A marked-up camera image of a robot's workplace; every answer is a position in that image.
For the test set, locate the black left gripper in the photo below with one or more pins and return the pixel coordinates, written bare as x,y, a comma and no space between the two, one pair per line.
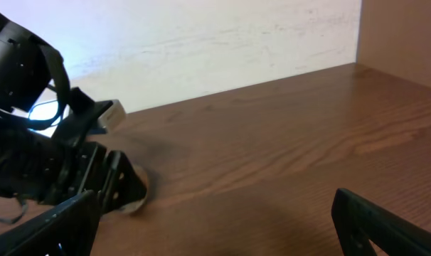
48,171

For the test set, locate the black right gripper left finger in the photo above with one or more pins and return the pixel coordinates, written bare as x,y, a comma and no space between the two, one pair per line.
67,229

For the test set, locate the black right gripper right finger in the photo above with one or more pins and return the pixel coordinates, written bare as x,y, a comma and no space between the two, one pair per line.
360,223

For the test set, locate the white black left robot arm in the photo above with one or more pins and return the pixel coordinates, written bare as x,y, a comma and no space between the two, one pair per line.
44,124

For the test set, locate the white barcode scanner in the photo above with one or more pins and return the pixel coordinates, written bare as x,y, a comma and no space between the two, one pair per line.
45,107

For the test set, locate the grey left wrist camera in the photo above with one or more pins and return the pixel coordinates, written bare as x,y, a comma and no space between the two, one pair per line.
87,117

